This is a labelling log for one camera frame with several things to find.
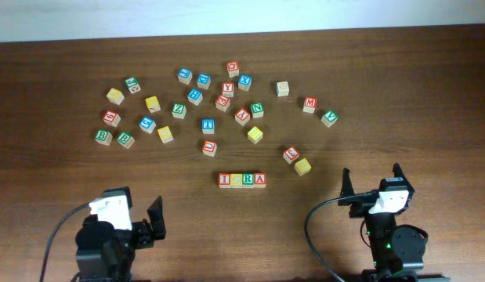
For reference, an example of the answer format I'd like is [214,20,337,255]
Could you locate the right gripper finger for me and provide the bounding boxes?
[339,168,355,199]
[391,163,409,184]

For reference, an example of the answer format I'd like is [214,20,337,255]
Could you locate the red I block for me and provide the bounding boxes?
[218,173,231,188]

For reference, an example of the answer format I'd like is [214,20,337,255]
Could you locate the yellow C block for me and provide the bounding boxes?
[230,173,243,188]

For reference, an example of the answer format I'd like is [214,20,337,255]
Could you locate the red A block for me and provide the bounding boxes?
[254,172,267,188]

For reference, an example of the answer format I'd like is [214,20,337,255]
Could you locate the green R block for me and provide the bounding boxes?
[242,173,255,188]

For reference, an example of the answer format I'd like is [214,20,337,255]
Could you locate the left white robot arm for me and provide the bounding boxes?
[75,195,166,281]

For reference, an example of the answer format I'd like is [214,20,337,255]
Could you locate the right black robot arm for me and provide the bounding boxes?
[338,163,428,281]

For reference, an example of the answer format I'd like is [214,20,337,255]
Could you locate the yellow block right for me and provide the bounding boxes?
[294,158,312,176]

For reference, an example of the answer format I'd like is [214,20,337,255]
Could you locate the red 3 block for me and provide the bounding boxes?
[283,146,300,164]

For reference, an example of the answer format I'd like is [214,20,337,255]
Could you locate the green V block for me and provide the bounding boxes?
[320,110,338,128]

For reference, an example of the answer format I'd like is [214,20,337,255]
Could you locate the yellow S block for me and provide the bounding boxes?
[157,126,174,143]

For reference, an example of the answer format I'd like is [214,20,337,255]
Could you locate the green B block right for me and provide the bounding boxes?
[116,132,135,149]

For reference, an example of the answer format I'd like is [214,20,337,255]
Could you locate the green b block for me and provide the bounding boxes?
[116,132,135,149]
[94,129,113,146]

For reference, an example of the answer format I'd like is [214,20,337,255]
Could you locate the red U block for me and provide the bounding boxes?
[202,139,217,157]

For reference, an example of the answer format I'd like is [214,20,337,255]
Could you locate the blue 5 block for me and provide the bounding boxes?
[139,117,157,134]

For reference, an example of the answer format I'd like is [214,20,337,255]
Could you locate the red M block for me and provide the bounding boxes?
[302,97,317,114]

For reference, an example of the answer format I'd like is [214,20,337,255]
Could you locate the green B block left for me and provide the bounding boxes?
[94,129,113,146]

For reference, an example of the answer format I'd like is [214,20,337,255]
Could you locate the blue T block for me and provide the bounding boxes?
[201,119,215,135]

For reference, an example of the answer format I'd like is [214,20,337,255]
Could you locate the green Z block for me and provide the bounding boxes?
[172,103,186,119]

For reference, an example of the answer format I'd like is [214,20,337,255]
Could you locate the red 9 block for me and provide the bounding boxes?
[103,110,121,127]

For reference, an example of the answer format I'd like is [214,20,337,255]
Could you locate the yellow block centre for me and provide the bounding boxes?
[247,126,263,144]

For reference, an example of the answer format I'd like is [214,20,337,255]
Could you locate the yellow block upper left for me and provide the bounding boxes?
[145,96,161,113]

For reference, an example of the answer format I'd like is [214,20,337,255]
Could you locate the plain wooden block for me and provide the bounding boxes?
[277,81,290,97]

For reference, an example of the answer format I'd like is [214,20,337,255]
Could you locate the green N block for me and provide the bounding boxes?
[251,103,264,118]

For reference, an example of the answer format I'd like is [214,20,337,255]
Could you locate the blue H block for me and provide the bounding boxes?
[187,89,203,106]

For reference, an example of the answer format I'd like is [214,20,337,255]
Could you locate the yellow block far left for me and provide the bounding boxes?
[106,88,125,105]

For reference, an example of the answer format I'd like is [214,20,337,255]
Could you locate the red Y block lower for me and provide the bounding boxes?
[234,108,251,126]

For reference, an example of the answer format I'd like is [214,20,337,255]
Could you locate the red y block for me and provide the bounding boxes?
[234,108,251,126]
[222,82,234,97]

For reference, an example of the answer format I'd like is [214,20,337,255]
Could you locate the red E block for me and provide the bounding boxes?
[215,95,230,112]

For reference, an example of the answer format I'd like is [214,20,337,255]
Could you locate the green J block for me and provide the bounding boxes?
[124,77,141,94]

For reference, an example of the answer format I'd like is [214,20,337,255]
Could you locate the blue D block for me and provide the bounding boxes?
[197,74,212,89]

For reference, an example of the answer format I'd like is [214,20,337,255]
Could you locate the red Y block upper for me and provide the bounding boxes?
[222,82,234,97]

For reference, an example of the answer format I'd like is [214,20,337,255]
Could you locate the blue X block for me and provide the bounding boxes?
[238,75,252,91]

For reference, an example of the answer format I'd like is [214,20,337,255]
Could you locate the red C block top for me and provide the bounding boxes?
[226,61,240,78]

